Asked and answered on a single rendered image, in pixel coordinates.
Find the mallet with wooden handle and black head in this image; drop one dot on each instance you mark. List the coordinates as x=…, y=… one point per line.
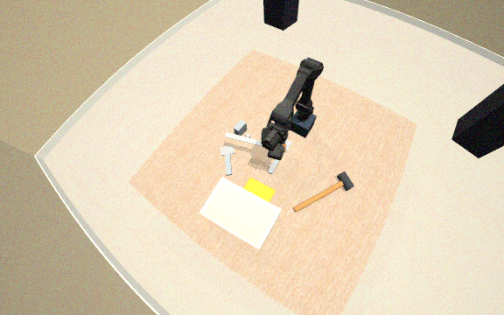
x=344, y=181

